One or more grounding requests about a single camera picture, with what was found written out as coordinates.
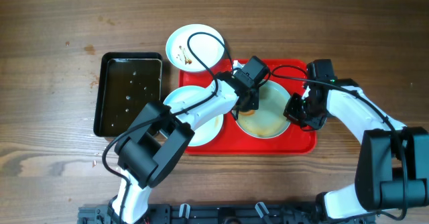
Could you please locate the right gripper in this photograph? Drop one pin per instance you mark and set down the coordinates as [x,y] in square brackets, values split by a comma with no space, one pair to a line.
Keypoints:
[290,112]

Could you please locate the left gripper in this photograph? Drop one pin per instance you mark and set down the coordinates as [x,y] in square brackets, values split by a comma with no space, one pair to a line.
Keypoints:
[247,102]

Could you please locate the white plate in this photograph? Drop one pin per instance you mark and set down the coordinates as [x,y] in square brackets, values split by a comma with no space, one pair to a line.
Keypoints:
[204,133]
[268,121]
[207,47]

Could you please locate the green orange sponge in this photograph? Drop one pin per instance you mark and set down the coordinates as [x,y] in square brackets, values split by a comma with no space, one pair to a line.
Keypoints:
[246,113]

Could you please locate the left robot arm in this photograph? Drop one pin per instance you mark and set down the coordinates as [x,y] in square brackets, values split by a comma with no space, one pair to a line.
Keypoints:
[150,149]

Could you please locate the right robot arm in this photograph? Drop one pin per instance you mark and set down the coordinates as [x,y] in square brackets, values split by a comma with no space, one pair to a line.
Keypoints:
[392,169]

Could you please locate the red plastic tray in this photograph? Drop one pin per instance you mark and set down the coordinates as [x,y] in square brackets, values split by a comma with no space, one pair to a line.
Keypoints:
[232,140]

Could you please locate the black water basin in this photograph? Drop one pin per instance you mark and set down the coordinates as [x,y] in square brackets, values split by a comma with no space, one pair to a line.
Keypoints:
[127,82]

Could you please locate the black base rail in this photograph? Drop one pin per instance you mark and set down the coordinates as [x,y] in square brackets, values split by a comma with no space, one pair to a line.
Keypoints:
[220,214]

